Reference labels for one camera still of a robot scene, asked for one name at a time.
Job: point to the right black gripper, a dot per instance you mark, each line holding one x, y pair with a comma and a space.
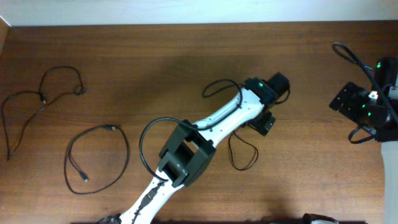
354, 94

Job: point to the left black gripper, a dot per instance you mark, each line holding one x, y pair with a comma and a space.
263, 124

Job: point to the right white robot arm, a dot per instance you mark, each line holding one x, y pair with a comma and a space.
384, 131

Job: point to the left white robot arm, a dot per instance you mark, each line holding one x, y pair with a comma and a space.
191, 146

